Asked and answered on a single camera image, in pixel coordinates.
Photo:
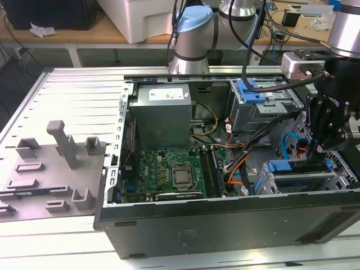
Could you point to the small black power adapter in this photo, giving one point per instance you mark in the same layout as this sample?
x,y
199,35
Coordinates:
x,y
280,35

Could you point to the crumpled white paper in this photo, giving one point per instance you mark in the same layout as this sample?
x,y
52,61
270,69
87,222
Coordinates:
x,y
42,30

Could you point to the black open PC case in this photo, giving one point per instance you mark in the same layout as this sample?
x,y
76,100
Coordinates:
x,y
225,225

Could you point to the silver CPU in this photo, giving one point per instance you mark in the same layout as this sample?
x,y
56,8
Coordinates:
x,y
181,176

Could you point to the large black equipment case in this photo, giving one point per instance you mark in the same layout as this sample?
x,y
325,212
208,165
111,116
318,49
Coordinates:
x,y
56,14

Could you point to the hard disk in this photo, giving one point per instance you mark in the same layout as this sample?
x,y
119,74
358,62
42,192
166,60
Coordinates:
x,y
281,166

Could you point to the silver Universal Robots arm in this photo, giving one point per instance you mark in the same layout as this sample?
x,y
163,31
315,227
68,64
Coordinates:
x,y
194,36

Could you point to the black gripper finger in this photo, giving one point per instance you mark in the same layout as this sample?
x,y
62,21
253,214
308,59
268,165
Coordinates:
x,y
310,118
326,132

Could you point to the grey power supply unit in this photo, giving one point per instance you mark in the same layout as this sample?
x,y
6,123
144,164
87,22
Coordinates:
x,y
160,121

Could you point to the white flat box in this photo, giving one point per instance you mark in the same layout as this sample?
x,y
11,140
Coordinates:
x,y
316,10

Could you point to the dark RAM stick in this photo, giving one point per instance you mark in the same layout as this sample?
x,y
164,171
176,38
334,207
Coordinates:
x,y
28,193

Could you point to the metal disk bay cage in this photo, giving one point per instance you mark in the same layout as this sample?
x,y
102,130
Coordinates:
x,y
303,176

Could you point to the grey plastic parts rack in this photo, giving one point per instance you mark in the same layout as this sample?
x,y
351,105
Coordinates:
x,y
56,180

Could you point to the clear plastic bag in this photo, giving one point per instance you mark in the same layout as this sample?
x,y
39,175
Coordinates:
x,y
324,22

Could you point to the green motherboard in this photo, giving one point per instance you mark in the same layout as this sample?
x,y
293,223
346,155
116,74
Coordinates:
x,y
152,166

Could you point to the blue plastic drive latch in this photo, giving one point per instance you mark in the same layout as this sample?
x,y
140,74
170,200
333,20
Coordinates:
x,y
253,98

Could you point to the small black open box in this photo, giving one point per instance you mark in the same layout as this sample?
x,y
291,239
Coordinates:
x,y
291,18

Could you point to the black graphics card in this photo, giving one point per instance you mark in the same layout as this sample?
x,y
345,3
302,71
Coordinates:
x,y
180,196

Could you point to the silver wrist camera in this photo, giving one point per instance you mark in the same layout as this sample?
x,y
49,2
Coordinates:
x,y
291,66

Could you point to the large white plastic box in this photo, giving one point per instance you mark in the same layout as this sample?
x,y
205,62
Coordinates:
x,y
140,19

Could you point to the wooden desk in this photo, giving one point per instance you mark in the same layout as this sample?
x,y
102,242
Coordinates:
x,y
84,35
303,33

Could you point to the metal optical drive cage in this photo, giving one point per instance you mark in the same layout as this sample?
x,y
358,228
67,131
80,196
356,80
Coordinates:
x,y
247,119

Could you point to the black waste bin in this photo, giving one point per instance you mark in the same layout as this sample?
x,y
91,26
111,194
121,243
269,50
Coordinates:
x,y
216,58

